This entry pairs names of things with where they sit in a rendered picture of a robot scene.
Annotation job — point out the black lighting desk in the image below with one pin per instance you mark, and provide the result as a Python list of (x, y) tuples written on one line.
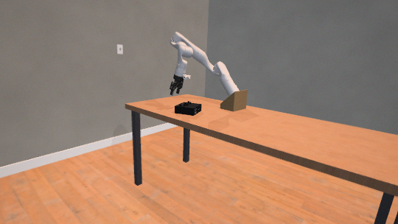
[(190, 108)]

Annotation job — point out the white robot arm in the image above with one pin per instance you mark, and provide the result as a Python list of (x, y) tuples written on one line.
[(201, 57)]

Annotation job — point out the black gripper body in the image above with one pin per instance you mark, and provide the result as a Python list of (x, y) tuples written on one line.
[(177, 78)]

